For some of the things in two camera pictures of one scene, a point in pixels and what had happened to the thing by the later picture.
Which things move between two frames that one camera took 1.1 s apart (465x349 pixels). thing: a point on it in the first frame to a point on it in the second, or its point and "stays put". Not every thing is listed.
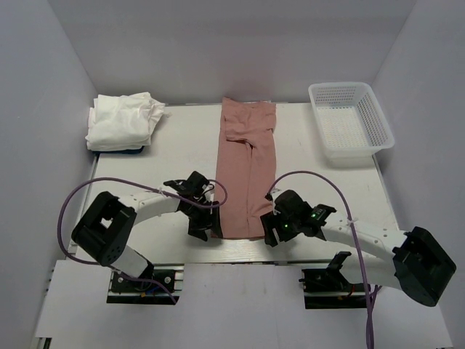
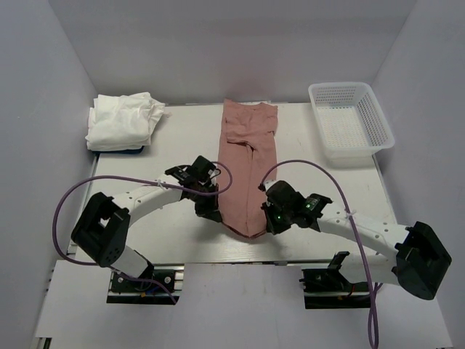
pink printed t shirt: x=245 y=167 stays put
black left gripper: x=210 y=220 to x=211 y=210
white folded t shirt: x=123 y=121 stays put
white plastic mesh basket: x=352 y=123 stays put
